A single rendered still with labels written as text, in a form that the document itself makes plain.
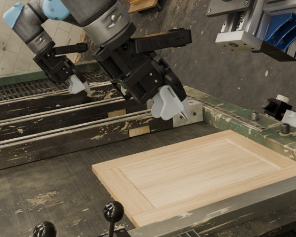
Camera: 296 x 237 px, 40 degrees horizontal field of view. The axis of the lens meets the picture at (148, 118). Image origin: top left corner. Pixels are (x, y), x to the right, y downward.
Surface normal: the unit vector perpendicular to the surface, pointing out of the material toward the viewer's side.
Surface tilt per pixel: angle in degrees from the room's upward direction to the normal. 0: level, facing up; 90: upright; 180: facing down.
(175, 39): 89
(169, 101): 93
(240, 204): 59
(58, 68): 90
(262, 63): 0
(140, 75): 90
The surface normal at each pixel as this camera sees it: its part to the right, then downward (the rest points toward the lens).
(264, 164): -0.08, -0.94
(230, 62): -0.83, -0.31
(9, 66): 0.47, 0.10
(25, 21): 0.32, 0.24
